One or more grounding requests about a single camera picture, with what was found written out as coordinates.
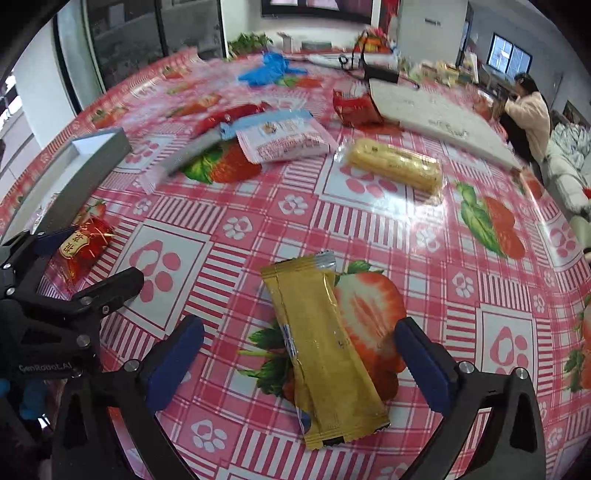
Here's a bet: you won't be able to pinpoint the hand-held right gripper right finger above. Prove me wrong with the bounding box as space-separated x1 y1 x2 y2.
394 318 548 480

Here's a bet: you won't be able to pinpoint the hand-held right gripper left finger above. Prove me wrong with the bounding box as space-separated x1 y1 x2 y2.
53 315 205 480

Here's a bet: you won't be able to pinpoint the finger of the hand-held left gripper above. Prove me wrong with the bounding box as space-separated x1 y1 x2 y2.
69 266 145 319
0 227 77 301

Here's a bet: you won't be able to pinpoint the red candy packet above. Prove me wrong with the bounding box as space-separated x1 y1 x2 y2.
48 217 116 287

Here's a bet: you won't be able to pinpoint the grey box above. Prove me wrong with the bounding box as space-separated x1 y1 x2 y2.
18 128 133 241

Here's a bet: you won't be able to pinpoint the gold snack packet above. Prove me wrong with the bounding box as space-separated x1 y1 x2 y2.
260 249 391 449

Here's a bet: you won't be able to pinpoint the yellow cake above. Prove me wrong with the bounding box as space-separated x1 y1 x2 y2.
335 137 445 206

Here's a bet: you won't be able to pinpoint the white snack packet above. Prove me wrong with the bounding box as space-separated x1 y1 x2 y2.
235 116 340 164

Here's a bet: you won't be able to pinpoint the person's left hand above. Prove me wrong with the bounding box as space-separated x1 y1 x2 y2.
0 378 51 421

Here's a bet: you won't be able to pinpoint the strawberry print tablecloth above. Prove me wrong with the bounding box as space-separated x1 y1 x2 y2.
0 46 591 480

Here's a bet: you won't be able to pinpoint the silver snack packet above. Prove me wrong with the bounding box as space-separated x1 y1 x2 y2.
139 130 227 195

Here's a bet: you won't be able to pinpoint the long red snack packet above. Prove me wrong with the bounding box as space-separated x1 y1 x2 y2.
189 102 271 138

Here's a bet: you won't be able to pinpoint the blue snack packet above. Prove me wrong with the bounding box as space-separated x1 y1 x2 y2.
219 110 314 139

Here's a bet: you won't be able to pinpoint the glass door cabinet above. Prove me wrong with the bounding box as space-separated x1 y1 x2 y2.
55 0 227 114

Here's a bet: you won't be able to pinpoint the white sofa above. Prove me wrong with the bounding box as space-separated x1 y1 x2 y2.
545 122 591 217

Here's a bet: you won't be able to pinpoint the white foam mat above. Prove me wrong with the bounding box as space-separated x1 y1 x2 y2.
368 78 525 169

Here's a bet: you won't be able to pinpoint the crumpled red snack packet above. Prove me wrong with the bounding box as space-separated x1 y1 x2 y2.
332 89 385 127

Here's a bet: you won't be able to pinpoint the blue gloves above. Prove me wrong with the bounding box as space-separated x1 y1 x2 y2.
238 52 308 88

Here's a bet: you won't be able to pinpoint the green potted plant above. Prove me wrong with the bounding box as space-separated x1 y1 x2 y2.
226 32 274 58

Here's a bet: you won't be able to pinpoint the black power adapter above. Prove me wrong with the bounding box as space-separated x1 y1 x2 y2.
364 65 400 85

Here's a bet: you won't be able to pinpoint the window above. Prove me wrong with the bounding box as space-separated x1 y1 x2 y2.
487 32 534 77

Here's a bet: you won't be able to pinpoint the red gift basket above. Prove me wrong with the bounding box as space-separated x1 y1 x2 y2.
353 27 398 65

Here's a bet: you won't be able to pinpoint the wall screen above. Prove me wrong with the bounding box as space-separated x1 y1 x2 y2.
261 0 375 24

